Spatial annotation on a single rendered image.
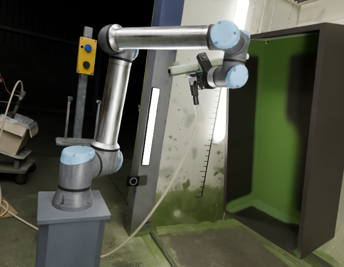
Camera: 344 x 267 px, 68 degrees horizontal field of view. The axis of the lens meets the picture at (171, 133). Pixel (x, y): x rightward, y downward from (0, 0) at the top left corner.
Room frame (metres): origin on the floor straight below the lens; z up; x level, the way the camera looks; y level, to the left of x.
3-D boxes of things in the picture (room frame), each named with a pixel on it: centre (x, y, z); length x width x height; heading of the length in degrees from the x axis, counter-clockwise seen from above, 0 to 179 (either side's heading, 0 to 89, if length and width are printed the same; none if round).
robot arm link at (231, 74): (1.07, -0.20, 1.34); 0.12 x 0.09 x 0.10; 28
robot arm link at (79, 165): (1.19, 0.42, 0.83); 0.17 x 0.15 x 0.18; 154
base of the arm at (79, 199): (1.19, 0.42, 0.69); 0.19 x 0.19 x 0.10
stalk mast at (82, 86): (2.02, 0.74, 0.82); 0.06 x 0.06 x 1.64; 28
